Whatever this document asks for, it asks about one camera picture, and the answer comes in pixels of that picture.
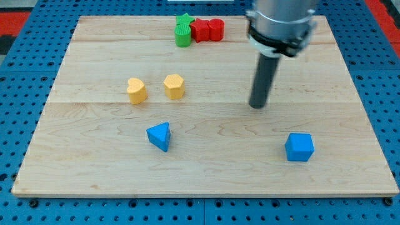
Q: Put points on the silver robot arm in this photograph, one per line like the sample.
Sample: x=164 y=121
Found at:
x=281 y=27

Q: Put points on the green cylinder block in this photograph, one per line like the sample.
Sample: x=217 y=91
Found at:
x=182 y=34

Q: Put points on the yellow hexagon block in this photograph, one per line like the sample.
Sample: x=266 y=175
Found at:
x=174 y=86

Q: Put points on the yellow heart block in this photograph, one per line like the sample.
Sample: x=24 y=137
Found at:
x=136 y=91

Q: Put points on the red cylinder block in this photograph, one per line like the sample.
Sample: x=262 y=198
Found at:
x=216 y=29

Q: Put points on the red star block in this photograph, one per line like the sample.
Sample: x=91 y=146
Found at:
x=200 y=30

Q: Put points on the light wooden board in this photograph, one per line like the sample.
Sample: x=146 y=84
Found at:
x=91 y=142

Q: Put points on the blue triangle block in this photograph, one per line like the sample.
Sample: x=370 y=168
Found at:
x=159 y=136

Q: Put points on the blue cube block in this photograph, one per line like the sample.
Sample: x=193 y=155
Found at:
x=299 y=147

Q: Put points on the green star block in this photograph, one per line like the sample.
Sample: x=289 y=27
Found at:
x=184 y=19

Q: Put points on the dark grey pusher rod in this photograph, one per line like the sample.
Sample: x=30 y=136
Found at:
x=263 y=79

